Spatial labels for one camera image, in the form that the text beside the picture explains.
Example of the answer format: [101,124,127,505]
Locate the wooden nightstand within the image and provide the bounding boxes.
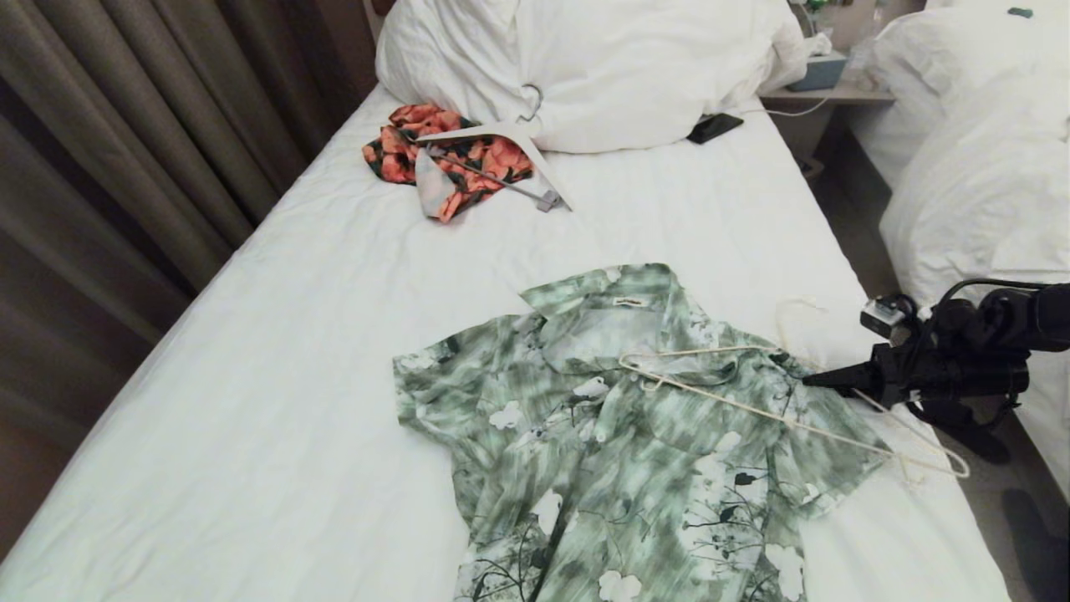
[758,84,897,164]

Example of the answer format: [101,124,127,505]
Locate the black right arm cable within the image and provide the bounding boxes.
[905,278,1056,429]

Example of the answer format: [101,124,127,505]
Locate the brown wooden headboard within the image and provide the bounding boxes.
[361,0,404,44]

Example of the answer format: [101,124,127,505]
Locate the black slipper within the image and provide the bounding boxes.
[935,401,1011,467]

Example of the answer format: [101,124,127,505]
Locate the brown pleated curtain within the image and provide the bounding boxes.
[0,0,379,561]

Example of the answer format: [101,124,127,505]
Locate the green floral short-sleeve shirt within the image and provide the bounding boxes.
[393,263,892,602]

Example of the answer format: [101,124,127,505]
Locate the white bunched duvet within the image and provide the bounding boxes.
[848,0,1070,310]
[374,0,810,156]

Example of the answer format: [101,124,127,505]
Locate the blue tissue box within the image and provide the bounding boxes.
[786,33,849,93]

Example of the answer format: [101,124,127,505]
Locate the white charging cable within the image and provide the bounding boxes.
[727,97,832,120]

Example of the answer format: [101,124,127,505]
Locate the white wooden clothes hanger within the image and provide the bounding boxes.
[415,84,575,213]

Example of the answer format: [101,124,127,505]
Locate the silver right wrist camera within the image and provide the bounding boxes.
[861,298,910,340]

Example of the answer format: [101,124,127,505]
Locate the orange floral garment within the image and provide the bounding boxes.
[361,104,537,224]

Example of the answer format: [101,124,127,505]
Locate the black smartphone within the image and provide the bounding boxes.
[686,113,745,145]

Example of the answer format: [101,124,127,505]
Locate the cream wire clothes hanger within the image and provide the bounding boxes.
[619,297,971,481]

